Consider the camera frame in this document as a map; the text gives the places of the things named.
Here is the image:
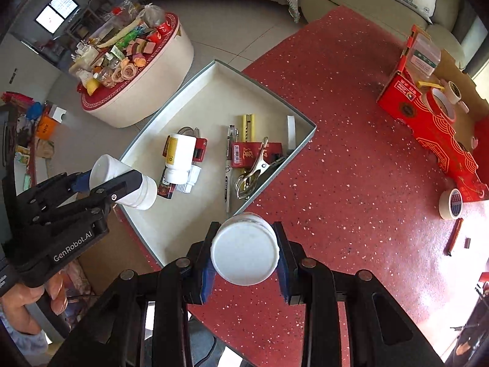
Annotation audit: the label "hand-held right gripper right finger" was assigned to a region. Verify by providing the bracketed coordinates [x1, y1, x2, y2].
[271, 221, 446, 367]

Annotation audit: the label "orange box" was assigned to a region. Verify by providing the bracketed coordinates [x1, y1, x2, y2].
[36, 117, 58, 140]

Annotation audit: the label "large white bottle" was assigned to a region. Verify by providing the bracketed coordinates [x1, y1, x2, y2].
[89, 154, 158, 211]

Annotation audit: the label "person's legs in jeans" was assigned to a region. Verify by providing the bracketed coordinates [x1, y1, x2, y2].
[187, 310, 245, 367]

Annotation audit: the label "red round table mat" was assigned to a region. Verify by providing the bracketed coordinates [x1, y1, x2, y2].
[80, 12, 181, 112]

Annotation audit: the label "yellow utility knife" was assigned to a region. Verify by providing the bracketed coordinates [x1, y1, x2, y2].
[239, 114, 256, 142]

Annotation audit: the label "small white tape roll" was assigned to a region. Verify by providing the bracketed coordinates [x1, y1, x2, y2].
[445, 81, 464, 105]

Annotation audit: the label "clear barrel pen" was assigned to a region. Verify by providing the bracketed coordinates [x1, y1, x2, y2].
[223, 124, 239, 215]

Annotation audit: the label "beige masking tape roll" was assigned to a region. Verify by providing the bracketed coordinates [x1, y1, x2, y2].
[439, 188, 465, 220]

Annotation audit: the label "red printed cardboard box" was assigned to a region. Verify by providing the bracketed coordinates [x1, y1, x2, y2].
[376, 25, 489, 203]

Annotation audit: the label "white paper strip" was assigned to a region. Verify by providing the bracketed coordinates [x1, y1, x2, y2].
[286, 115, 298, 150]

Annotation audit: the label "brown chair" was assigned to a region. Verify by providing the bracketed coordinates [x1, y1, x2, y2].
[76, 206, 163, 295]

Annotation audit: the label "clear zip bag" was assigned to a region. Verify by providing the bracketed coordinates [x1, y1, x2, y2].
[407, 32, 442, 77]

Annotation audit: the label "shallow white grey-edged box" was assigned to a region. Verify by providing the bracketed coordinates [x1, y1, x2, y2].
[118, 59, 318, 268]

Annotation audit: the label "pile of assorted small goods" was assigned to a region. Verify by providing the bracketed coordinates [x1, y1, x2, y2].
[69, 0, 172, 96]

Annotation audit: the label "person's left hand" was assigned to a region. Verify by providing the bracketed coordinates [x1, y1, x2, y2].
[0, 273, 73, 337]

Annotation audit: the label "metal spring clip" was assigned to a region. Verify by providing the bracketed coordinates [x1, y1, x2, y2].
[234, 137, 287, 201]

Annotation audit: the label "white bottle with yellow label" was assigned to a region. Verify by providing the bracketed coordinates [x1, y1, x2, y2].
[164, 133, 197, 185]

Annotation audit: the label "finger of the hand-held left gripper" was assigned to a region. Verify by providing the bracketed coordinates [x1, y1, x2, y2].
[32, 169, 143, 235]
[13, 171, 92, 215]

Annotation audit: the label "window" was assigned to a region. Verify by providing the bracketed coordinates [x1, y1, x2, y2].
[35, 0, 79, 34]

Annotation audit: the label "small white bottle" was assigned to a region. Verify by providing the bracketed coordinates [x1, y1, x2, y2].
[210, 213, 281, 287]

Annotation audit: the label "brown paper bag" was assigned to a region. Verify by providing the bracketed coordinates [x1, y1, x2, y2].
[36, 139, 56, 159]

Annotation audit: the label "round white coffee table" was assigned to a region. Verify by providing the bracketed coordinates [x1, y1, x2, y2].
[78, 11, 195, 128]

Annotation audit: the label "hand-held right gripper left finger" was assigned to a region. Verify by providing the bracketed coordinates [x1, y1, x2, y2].
[48, 221, 222, 367]

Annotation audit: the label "white plug adapter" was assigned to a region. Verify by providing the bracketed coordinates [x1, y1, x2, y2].
[175, 164, 202, 194]

